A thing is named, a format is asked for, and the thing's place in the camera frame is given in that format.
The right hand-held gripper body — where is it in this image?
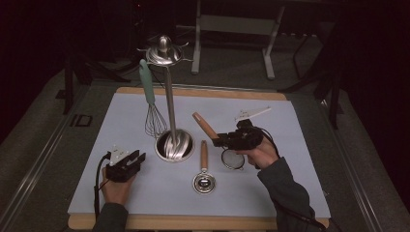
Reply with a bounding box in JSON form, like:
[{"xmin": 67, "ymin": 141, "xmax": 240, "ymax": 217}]
[{"xmin": 221, "ymin": 106, "xmax": 273, "ymax": 152}]

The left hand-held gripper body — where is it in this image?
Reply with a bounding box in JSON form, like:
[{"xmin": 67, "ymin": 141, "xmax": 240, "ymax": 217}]
[{"xmin": 105, "ymin": 144, "xmax": 143, "ymax": 184}]

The wooden handled steel scoop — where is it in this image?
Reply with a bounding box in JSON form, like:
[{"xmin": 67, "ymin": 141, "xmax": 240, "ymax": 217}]
[{"xmin": 191, "ymin": 139, "xmax": 217, "ymax": 195}]

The wooden handled mesh strainer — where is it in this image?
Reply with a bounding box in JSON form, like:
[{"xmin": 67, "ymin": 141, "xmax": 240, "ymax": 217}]
[{"xmin": 191, "ymin": 111, "xmax": 247, "ymax": 171}]

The steel utensil rack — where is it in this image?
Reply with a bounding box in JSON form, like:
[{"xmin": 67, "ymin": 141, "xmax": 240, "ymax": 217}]
[{"xmin": 137, "ymin": 34, "xmax": 196, "ymax": 163}]

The person's left hand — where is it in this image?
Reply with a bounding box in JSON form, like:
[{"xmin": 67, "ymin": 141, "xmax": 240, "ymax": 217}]
[{"xmin": 101, "ymin": 167, "xmax": 137, "ymax": 206}]

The person's right hand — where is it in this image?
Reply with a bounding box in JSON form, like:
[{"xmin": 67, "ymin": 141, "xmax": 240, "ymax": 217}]
[{"xmin": 243, "ymin": 134, "xmax": 280, "ymax": 170}]

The white table mat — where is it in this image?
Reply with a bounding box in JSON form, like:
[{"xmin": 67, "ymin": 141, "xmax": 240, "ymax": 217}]
[{"xmin": 67, "ymin": 92, "xmax": 332, "ymax": 219}]

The black metal stand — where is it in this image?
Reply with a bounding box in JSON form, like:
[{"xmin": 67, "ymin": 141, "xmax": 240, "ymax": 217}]
[
  {"xmin": 279, "ymin": 32, "xmax": 343, "ymax": 131},
  {"xmin": 62, "ymin": 54, "xmax": 130, "ymax": 115}
]

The white metal stand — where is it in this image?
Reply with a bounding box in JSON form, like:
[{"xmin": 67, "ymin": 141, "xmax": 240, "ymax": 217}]
[{"xmin": 190, "ymin": 0, "xmax": 286, "ymax": 80}]

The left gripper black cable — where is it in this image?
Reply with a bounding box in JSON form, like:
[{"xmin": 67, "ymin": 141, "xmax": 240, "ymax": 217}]
[{"xmin": 93, "ymin": 153, "xmax": 111, "ymax": 223}]

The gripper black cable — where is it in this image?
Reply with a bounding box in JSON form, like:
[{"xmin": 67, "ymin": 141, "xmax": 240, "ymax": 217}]
[
  {"xmin": 93, "ymin": 153, "xmax": 111, "ymax": 223},
  {"xmin": 255, "ymin": 127, "xmax": 342, "ymax": 232}
]

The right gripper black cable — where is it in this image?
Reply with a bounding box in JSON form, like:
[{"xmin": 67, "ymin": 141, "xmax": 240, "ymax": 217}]
[{"xmin": 255, "ymin": 127, "xmax": 342, "ymax": 232}]

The black rectangular bracket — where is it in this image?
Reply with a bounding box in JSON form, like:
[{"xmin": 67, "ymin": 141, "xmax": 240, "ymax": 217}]
[{"xmin": 70, "ymin": 113, "xmax": 94, "ymax": 128}]

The whisk with mint green handle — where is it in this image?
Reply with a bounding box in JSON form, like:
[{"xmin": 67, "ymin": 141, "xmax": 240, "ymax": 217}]
[{"xmin": 138, "ymin": 58, "xmax": 169, "ymax": 140}]

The aluminium rail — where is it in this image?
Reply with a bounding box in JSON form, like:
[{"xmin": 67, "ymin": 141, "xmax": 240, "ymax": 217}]
[
  {"xmin": 320, "ymin": 98, "xmax": 386, "ymax": 232},
  {"xmin": 0, "ymin": 86, "xmax": 92, "ymax": 232}
]

